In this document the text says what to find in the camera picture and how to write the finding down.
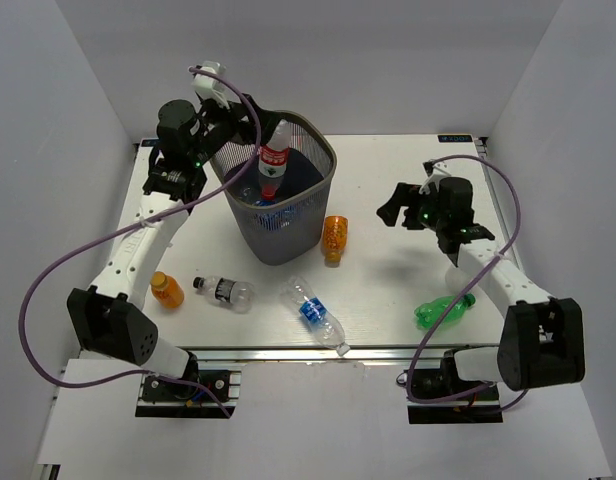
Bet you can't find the red cap clear bottle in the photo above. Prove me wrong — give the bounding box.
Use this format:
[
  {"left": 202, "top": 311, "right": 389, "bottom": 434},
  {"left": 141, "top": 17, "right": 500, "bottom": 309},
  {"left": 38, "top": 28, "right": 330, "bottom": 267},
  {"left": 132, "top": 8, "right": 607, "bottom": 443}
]
[{"left": 258, "top": 120, "right": 292, "bottom": 201}]

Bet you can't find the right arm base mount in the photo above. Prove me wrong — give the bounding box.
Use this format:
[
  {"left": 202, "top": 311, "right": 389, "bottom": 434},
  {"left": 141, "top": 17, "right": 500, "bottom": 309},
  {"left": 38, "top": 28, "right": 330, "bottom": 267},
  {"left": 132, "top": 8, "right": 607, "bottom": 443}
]
[{"left": 396, "top": 351, "right": 503, "bottom": 425}]

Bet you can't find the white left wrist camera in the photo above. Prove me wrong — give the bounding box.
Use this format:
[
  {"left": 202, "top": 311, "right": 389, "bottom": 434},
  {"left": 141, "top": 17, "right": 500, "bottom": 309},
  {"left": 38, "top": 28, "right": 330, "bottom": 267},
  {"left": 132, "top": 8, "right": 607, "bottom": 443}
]
[{"left": 192, "top": 61, "right": 229, "bottom": 108}]

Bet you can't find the grey mesh waste bin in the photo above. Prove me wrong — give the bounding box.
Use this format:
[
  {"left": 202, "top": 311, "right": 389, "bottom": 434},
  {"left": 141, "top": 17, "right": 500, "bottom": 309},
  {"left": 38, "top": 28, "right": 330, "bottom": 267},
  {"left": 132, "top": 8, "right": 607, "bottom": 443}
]
[{"left": 226, "top": 111, "right": 337, "bottom": 266}]

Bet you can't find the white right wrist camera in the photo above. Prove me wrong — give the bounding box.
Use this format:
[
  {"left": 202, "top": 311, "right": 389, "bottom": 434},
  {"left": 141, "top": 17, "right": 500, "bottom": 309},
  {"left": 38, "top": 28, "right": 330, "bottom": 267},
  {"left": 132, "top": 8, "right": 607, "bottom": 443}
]
[{"left": 419, "top": 160, "right": 451, "bottom": 195}]

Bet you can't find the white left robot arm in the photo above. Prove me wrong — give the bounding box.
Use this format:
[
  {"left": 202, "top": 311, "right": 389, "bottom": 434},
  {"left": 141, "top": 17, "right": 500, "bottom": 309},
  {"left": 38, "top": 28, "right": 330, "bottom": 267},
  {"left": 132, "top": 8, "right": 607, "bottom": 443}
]
[{"left": 67, "top": 100, "right": 282, "bottom": 399}]

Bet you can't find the orange textured bottle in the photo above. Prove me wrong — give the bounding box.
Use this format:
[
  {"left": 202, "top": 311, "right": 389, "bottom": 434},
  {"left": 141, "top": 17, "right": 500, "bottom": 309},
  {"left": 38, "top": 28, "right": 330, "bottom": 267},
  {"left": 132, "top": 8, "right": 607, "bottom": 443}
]
[{"left": 322, "top": 215, "right": 349, "bottom": 265}]

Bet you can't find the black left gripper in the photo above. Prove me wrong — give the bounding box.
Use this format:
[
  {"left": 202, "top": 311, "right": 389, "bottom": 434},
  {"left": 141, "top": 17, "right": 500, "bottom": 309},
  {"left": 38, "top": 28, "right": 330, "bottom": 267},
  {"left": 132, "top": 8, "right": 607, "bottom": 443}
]
[{"left": 189, "top": 92, "right": 281, "bottom": 167}]

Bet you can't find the aluminium table front rail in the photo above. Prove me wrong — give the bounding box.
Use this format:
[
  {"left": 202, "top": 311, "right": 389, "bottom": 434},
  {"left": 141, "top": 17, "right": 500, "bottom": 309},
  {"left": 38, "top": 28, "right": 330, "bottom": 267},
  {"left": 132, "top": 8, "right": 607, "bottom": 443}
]
[{"left": 77, "top": 345, "right": 509, "bottom": 364}]

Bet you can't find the blue label bottle front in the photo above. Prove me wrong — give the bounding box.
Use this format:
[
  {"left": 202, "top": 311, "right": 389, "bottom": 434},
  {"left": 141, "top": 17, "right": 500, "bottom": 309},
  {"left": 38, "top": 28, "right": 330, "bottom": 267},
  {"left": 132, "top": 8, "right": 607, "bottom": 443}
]
[{"left": 281, "top": 276, "right": 350, "bottom": 357}]

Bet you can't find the clear bottle silver cap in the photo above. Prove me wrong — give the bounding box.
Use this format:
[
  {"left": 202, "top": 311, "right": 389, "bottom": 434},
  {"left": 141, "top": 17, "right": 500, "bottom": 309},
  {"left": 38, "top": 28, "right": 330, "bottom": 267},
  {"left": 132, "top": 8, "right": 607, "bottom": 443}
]
[{"left": 445, "top": 266, "right": 479, "bottom": 295}]

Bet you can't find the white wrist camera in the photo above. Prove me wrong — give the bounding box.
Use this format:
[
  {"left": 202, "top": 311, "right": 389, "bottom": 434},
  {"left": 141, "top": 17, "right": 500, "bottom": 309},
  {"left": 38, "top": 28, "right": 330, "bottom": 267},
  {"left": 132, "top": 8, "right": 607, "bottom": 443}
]
[
  {"left": 192, "top": 61, "right": 229, "bottom": 108},
  {"left": 419, "top": 160, "right": 451, "bottom": 195}
]

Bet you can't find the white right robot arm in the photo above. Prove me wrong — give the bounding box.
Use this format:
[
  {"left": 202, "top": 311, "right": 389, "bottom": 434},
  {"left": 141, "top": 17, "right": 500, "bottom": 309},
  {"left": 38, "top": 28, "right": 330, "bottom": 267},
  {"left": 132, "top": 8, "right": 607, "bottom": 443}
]
[{"left": 377, "top": 177, "right": 585, "bottom": 399}]

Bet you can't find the blue label bottle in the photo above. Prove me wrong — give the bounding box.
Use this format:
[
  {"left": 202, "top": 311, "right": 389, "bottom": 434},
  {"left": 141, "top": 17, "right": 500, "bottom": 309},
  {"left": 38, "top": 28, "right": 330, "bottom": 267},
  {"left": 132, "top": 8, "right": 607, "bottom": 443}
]
[
  {"left": 237, "top": 186, "right": 269, "bottom": 207},
  {"left": 281, "top": 276, "right": 350, "bottom": 357},
  {"left": 254, "top": 200, "right": 314, "bottom": 232}
]

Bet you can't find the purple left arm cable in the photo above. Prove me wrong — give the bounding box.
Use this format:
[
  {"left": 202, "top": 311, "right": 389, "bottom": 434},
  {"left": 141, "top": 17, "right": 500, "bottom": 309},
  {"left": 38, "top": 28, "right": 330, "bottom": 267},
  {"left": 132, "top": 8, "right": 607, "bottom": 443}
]
[{"left": 18, "top": 64, "right": 263, "bottom": 419}]

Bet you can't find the orange juice bottle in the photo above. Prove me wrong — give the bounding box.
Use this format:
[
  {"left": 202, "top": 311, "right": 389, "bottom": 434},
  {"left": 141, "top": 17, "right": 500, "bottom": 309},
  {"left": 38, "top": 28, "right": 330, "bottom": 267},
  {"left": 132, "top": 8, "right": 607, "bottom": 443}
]
[{"left": 150, "top": 271, "right": 185, "bottom": 309}]

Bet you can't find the green crushed bottle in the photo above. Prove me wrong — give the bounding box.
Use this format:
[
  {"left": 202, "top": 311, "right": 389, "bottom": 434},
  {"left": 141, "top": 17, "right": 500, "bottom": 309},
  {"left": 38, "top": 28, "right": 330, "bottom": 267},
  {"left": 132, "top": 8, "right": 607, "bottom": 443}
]
[{"left": 414, "top": 293, "right": 476, "bottom": 331}]

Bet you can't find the black label clear bottle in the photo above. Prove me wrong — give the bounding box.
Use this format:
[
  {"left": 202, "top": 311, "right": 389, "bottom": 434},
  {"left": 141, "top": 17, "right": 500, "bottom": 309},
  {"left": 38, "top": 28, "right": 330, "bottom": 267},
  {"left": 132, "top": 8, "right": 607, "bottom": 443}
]
[{"left": 192, "top": 276, "right": 255, "bottom": 313}]

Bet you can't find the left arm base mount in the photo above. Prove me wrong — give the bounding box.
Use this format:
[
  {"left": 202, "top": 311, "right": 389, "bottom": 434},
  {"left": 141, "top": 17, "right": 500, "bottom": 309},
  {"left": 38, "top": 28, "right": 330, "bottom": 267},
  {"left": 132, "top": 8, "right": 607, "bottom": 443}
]
[{"left": 135, "top": 368, "right": 241, "bottom": 419}]

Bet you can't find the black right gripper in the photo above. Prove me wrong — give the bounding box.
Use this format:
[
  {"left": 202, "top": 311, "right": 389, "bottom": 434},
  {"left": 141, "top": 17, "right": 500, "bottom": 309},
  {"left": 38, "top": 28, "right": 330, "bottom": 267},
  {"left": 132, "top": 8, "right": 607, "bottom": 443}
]
[{"left": 376, "top": 183, "right": 447, "bottom": 233}]

